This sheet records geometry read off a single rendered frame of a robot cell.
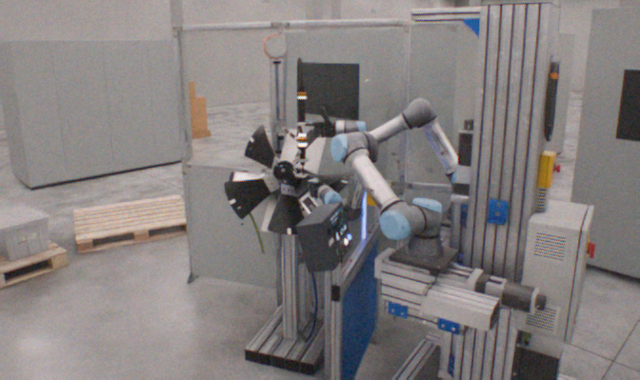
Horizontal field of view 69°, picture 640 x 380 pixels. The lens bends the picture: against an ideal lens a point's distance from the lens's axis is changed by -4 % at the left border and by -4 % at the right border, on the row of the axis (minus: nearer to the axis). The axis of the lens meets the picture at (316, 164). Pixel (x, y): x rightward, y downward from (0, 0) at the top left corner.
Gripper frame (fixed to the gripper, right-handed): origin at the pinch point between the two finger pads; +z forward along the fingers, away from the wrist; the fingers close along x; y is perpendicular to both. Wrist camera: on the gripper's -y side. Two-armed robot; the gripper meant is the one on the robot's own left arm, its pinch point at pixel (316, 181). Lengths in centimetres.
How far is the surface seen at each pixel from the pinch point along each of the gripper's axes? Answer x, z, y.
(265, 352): 106, 17, 39
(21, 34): -167, 1147, 408
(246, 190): 4.1, 20.8, 34.8
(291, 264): 57, 26, 14
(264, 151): -13.3, 32.0, 19.8
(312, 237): -4, -77, 25
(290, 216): 15.8, -1.0, 16.7
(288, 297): 79, 27, 19
